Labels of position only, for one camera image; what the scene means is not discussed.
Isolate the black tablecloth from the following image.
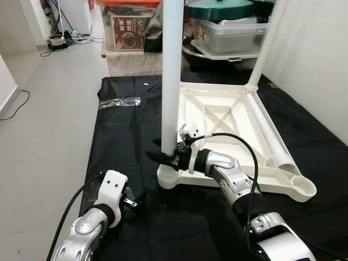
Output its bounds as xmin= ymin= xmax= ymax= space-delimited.
xmin=80 ymin=73 xmax=348 ymax=261

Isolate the clear plastic bag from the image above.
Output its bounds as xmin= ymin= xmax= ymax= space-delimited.
xmin=98 ymin=97 xmax=141 ymax=109

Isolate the white plastic table top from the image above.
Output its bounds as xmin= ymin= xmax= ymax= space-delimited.
xmin=157 ymin=82 xmax=318 ymax=203

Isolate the beige cloth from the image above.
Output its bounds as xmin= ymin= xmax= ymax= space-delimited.
xmin=106 ymin=50 xmax=188 ymax=77

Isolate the black wok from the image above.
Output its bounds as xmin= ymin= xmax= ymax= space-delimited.
xmin=182 ymin=41 xmax=256 ymax=69

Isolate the black bag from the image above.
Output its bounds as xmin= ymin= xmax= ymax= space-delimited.
xmin=144 ymin=5 xmax=164 ymax=54

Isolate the red printed box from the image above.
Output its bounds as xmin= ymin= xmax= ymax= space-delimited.
xmin=111 ymin=15 xmax=153 ymax=51

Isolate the clear plastic container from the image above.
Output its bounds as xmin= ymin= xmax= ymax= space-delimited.
xmin=190 ymin=19 xmax=270 ymax=59

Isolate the orange lidded storage box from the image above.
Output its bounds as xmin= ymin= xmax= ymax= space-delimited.
xmin=98 ymin=0 xmax=163 ymax=52

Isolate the green pot lid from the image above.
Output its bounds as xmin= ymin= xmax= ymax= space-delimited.
xmin=185 ymin=0 xmax=256 ymax=21

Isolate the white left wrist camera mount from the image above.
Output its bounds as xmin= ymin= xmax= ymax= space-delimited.
xmin=97 ymin=170 xmax=129 ymax=210

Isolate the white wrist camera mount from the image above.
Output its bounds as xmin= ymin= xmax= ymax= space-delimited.
xmin=97 ymin=170 xmax=129 ymax=210
xmin=178 ymin=124 xmax=201 ymax=175

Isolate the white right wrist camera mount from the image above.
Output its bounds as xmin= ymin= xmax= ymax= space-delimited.
xmin=178 ymin=124 xmax=201 ymax=175

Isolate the black floor cable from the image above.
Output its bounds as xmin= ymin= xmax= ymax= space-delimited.
xmin=0 ymin=90 xmax=30 ymax=121

